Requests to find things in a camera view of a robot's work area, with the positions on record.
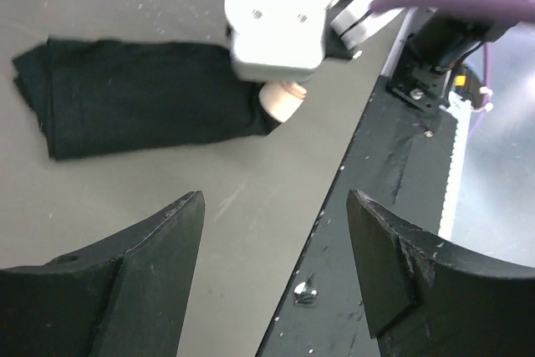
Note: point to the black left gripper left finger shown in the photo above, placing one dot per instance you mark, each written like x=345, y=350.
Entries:
x=125, y=295

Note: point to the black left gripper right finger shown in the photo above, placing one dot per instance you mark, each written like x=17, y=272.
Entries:
x=426, y=296

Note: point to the black underwear beige waistband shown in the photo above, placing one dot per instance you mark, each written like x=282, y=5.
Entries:
x=106, y=97

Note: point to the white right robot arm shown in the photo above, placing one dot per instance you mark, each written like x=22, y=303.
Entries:
x=433, y=56

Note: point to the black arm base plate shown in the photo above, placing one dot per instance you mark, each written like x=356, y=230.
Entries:
x=397, y=163

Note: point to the grey slotted cable duct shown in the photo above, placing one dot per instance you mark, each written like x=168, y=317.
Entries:
x=461, y=111

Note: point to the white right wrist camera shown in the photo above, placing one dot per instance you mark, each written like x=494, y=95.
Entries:
x=286, y=40

